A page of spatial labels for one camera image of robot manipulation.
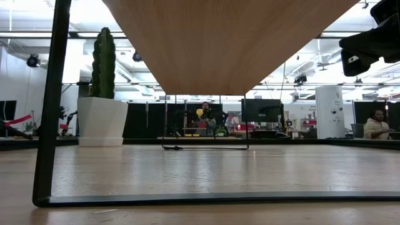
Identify black wall screen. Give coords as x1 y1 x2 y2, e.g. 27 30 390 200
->
0 100 18 121

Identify black partition panel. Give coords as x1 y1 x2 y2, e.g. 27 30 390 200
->
122 102 188 139
352 100 400 126

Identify green cactus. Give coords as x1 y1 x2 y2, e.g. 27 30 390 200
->
91 27 117 99

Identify black monitor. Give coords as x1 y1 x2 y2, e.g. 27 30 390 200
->
241 98 284 124

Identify red black stand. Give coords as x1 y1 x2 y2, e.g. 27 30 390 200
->
0 114 34 140

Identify small green plant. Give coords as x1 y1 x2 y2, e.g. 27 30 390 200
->
214 125 229 137

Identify person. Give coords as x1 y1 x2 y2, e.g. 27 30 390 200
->
363 109 395 141
191 101 217 137

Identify white faceted plant pot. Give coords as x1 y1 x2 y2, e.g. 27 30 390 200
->
77 96 129 148

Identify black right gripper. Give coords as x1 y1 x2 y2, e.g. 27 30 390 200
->
339 14 400 78

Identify black aluminium table frame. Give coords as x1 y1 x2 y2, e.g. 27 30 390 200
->
0 136 400 151

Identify wooden riser shelf black legs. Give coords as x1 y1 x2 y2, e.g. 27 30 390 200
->
32 0 400 208

